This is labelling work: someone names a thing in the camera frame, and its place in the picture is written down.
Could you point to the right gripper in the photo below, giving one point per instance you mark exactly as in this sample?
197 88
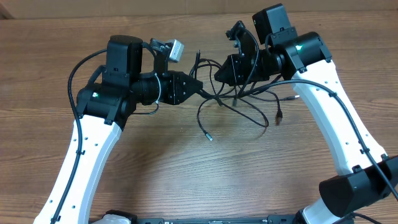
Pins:
236 66

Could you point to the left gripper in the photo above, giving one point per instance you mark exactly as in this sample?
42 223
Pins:
173 93

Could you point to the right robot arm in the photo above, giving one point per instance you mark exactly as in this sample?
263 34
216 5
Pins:
365 173

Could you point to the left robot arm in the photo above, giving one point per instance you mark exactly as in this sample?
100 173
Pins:
135 72

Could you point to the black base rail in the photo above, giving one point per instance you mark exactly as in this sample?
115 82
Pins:
116 216

